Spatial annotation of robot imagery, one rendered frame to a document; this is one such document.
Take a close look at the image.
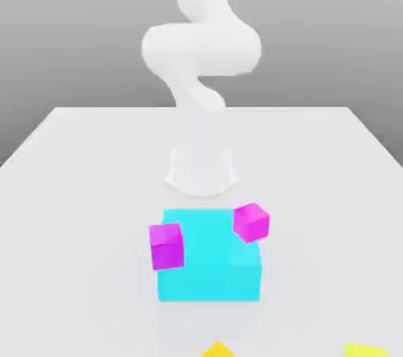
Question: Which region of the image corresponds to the small magenta cube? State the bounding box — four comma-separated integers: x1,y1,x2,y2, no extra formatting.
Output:
232,201,271,245

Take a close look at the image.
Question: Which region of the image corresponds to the small purple cube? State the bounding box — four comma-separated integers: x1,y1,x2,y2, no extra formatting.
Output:
148,221,186,271

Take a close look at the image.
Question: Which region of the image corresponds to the small orange-yellow cube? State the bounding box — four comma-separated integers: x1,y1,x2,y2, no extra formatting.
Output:
200,340,236,357

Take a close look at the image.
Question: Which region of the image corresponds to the small lemon-yellow cube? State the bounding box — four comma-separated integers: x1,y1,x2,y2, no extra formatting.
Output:
342,343,389,357

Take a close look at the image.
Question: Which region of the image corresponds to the large cyan box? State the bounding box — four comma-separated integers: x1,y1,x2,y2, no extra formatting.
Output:
157,208,262,303

